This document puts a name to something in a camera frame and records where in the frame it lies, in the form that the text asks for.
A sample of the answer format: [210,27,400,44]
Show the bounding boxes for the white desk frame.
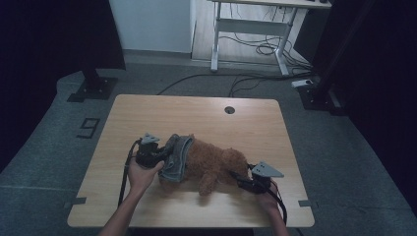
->
[208,0,332,77]

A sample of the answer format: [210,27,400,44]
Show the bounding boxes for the grey tape strip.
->
[298,199,320,209]
[63,196,88,209]

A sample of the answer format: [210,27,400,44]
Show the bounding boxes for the short black floor cable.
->
[228,76,268,98]

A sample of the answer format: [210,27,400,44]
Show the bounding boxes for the black tape floor marking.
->
[76,117,101,140]

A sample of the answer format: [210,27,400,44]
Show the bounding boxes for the grey denim doll garment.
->
[158,133,196,184]

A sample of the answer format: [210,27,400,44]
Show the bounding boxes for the right hand-held gripper black cable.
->
[266,187,288,226]

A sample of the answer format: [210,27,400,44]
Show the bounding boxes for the white power strip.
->
[290,79,315,89]

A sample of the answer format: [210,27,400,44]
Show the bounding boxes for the brown plush teddy bear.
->
[159,133,251,198]

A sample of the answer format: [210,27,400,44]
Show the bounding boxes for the tangle of black cables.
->
[218,4,313,76]

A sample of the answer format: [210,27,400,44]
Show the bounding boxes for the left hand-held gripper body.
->
[135,132,165,170]

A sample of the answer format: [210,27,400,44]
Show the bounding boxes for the person's right hand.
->
[255,185,280,214]

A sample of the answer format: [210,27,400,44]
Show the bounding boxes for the long black floor cable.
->
[155,72,316,96]

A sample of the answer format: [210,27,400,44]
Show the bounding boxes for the person's left hand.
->
[126,156,165,199]

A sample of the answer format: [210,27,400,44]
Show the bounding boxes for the hand-held gripper black cable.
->
[266,187,288,226]
[117,139,143,208]

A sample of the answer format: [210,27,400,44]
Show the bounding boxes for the black stand with slanted pole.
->
[297,0,377,117]

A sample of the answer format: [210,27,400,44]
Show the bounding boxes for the black stand with base plate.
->
[66,67,119,103]

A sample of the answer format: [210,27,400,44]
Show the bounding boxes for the left hand-held gripper black cable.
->
[117,139,143,208]

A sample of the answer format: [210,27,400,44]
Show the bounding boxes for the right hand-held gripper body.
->
[237,160,285,195]

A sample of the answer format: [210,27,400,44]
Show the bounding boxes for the dark curtain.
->
[0,0,127,173]
[296,0,417,207]

